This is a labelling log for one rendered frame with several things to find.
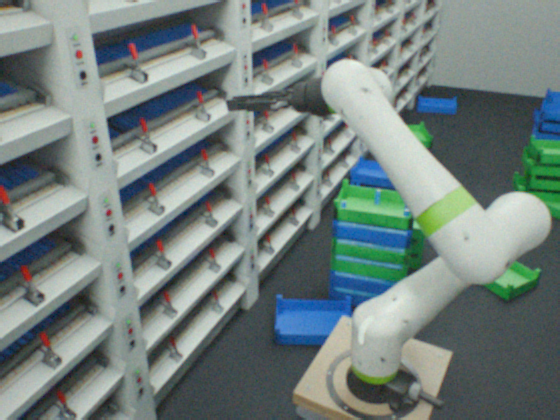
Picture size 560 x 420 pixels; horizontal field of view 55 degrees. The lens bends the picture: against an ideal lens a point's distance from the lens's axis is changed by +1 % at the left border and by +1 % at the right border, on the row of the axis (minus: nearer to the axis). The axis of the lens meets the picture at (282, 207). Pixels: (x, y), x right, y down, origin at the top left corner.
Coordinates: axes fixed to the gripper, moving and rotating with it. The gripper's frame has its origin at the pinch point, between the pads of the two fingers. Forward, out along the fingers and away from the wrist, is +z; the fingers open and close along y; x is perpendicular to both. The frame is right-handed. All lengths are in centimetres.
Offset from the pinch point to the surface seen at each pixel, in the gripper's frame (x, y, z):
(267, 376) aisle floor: -99, 2, 16
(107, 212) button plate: -15.2, -35.4, 21.5
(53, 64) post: 20.6, -39.6, 16.7
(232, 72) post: 2.7, 30.4, 20.2
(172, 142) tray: -8.0, -5.9, 21.3
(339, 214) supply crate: -58, 51, 0
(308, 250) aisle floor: -95, 82, 34
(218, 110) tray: -7.0, 21.5, 22.8
